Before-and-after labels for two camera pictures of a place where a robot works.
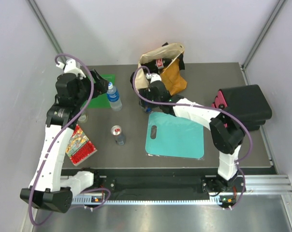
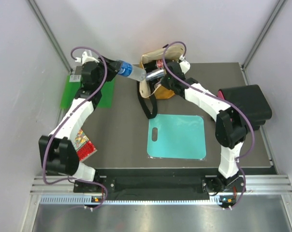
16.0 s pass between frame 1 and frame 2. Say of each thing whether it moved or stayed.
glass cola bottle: stayed
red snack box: stayed
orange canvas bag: moved
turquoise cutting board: stayed
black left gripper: moved
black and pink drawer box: stayed
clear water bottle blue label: moved
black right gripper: moved
